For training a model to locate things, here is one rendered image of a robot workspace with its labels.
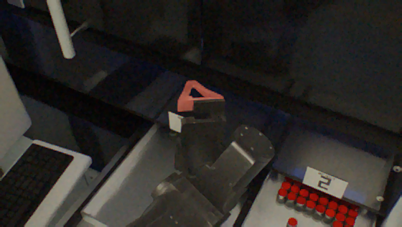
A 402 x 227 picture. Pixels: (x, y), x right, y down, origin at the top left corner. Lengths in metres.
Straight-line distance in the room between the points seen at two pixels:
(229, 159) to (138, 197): 0.58
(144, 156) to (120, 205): 0.15
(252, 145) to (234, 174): 0.04
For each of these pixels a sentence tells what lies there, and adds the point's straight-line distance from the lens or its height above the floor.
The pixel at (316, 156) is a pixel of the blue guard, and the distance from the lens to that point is 0.88.
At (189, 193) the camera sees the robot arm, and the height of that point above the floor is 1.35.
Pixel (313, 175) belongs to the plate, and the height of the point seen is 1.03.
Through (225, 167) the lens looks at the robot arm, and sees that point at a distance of 0.50.
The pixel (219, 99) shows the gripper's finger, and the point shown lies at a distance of 0.60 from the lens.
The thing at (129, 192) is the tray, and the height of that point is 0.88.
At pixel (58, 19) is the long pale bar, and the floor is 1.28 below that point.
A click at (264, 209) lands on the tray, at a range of 1.03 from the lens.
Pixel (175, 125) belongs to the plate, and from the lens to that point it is 1.01.
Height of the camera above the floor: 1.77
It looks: 47 degrees down
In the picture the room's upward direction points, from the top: straight up
